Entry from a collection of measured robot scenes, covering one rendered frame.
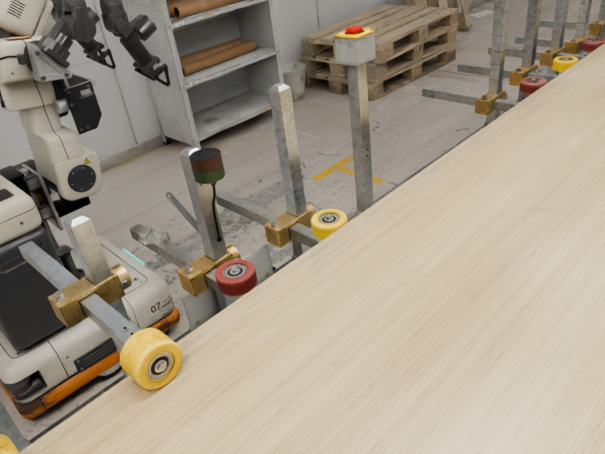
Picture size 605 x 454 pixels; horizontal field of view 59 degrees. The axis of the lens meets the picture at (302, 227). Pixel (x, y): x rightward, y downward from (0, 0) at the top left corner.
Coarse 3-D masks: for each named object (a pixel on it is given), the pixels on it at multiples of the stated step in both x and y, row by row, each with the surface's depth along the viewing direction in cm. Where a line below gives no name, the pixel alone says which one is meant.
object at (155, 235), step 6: (150, 228) 130; (156, 228) 130; (144, 234) 130; (150, 234) 128; (156, 234) 127; (162, 234) 128; (168, 234) 128; (144, 240) 127; (150, 240) 127; (156, 240) 126; (162, 240) 126
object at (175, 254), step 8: (136, 224) 135; (136, 232) 132; (144, 232) 131; (136, 240) 134; (152, 248) 128; (160, 248) 125; (168, 248) 124; (176, 248) 124; (168, 256) 123; (176, 256) 121; (184, 256) 121; (192, 256) 120; (176, 264) 122; (184, 264) 119; (208, 272) 114; (208, 280) 114; (216, 288) 113; (232, 296) 108; (240, 296) 107
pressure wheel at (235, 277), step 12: (228, 264) 108; (240, 264) 108; (252, 264) 107; (216, 276) 105; (228, 276) 105; (240, 276) 104; (252, 276) 105; (228, 288) 104; (240, 288) 104; (252, 288) 105
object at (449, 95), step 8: (424, 88) 204; (432, 88) 203; (432, 96) 202; (440, 96) 200; (448, 96) 197; (456, 96) 195; (464, 96) 193; (472, 96) 191; (472, 104) 192; (496, 104) 186; (504, 104) 183; (512, 104) 181
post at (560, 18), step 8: (560, 0) 206; (568, 0) 206; (560, 8) 207; (560, 16) 208; (560, 24) 210; (552, 32) 213; (560, 32) 211; (552, 40) 214; (560, 40) 213; (552, 48) 216; (552, 72) 220
